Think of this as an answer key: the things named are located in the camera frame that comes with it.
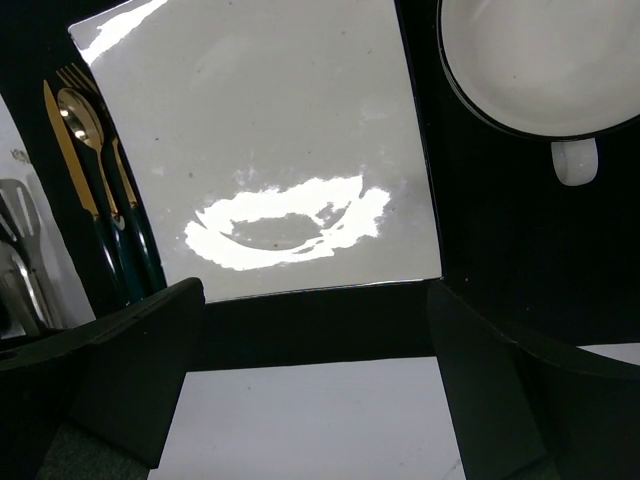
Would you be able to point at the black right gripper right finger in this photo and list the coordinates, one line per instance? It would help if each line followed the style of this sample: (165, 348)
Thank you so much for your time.
(526, 406)

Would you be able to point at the metal tongs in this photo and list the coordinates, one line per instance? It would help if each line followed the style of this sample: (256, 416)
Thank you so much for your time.
(24, 231)

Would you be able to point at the white cup with handle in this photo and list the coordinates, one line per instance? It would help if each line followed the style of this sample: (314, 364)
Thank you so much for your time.
(564, 71)

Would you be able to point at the gold knife green handle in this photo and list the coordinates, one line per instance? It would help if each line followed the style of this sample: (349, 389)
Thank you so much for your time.
(69, 154)

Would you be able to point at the white square plate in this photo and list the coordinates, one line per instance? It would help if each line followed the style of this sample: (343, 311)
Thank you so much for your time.
(275, 144)

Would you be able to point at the gold fork green handle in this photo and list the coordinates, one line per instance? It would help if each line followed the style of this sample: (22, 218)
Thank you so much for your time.
(96, 162)

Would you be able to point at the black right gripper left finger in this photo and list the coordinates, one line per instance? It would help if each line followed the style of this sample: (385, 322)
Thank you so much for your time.
(98, 400)

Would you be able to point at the gold spoon green handle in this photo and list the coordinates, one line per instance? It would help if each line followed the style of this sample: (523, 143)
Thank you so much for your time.
(84, 123)

